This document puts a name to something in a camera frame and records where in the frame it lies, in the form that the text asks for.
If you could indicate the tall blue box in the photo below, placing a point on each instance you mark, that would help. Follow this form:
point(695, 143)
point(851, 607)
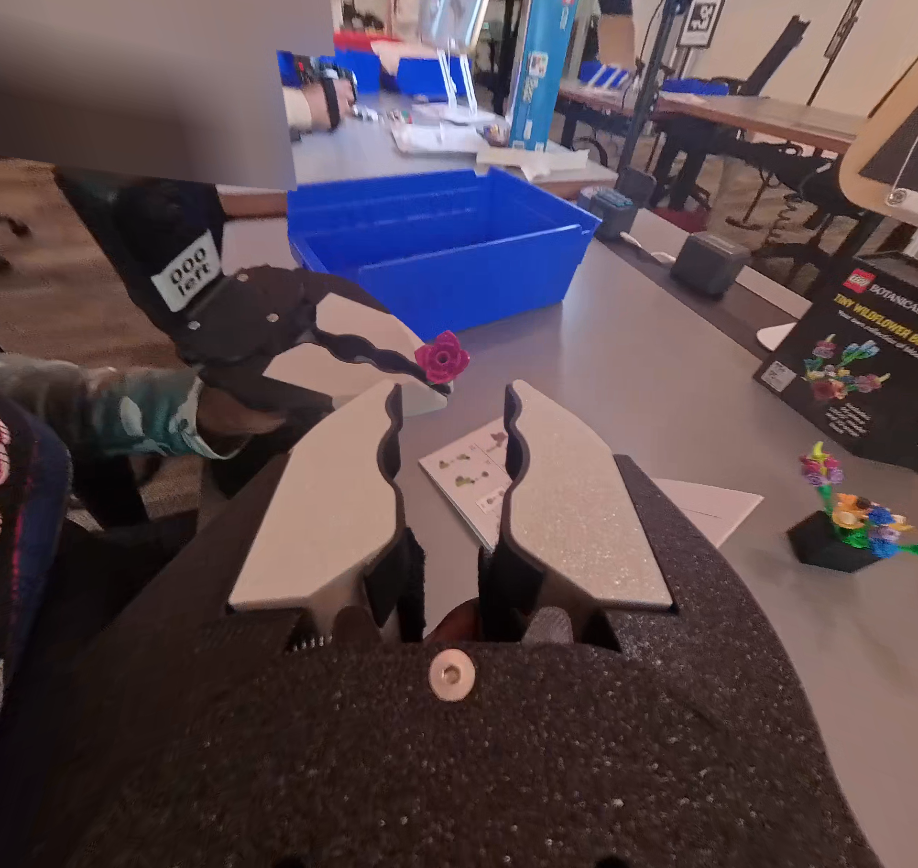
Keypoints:
point(545, 58)

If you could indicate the black office chair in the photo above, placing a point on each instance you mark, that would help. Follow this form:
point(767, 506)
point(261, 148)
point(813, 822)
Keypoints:
point(775, 94)

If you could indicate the magenta lego flower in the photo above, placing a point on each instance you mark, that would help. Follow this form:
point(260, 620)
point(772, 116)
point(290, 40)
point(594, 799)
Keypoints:
point(442, 359)

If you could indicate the small black device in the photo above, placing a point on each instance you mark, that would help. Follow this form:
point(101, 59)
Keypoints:
point(614, 213)

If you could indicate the white paper sheets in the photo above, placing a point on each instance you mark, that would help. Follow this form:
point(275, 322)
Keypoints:
point(488, 144)

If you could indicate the lego flower bouquet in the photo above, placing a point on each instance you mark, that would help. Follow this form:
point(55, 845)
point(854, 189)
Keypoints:
point(854, 517)

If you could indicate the lego instruction booklet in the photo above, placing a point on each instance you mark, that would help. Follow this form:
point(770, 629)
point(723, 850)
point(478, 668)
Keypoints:
point(474, 474)

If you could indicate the black light stand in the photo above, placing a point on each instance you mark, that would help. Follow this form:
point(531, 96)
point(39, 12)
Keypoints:
point(657, 72)

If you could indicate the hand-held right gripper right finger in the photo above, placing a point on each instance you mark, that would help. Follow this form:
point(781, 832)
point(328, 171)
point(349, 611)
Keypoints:
point(581, 517)

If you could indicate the black lego set box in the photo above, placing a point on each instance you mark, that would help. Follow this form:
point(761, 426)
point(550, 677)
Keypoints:
point(854, 366)

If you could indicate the wood edged black board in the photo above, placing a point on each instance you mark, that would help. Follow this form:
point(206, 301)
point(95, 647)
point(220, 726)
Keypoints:
point(887, 144)

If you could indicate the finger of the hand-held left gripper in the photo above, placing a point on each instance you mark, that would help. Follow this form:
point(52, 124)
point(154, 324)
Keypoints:
point(376, 330)
point(359, 385)

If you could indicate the square wall tag sign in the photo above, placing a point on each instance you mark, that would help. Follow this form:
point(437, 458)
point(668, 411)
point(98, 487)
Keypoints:
point(702, 18)

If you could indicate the wooden side desk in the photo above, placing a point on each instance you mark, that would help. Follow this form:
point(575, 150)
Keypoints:
point(717, 111)

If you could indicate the large blue plastic bin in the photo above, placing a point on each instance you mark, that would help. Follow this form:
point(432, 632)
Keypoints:
point(445, 244)

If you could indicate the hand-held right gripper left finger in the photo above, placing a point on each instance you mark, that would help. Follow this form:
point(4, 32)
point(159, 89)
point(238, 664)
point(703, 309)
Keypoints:
point(323, 517)

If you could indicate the dark grey cube device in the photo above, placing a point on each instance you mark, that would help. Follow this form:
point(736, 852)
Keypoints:
point(709, 263)

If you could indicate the person's left hand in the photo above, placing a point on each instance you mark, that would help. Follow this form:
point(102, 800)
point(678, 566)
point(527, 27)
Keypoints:
point(237, 412)

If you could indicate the person's right hand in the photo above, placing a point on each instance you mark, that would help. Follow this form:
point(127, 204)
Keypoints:
point(456, 622)

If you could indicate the small white rounded object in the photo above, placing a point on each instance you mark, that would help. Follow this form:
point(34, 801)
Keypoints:
point(776, 336)

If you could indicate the person's left forearm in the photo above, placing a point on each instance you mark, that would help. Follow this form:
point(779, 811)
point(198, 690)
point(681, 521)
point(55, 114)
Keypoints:
point(101, 406)

